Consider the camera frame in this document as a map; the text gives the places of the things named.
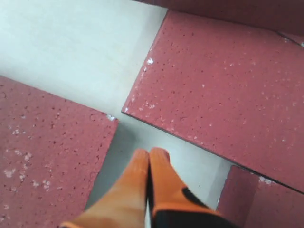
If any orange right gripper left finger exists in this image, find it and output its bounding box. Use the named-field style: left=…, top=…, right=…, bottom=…
left=60, top=149, right=149, bottom=228

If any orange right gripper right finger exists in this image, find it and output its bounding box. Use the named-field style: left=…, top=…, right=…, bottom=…
left=149, top=147, right=237, bottom=228

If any red brick front large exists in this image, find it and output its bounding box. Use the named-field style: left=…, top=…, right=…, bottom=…
left=217, top=165, right=304, bottom=228

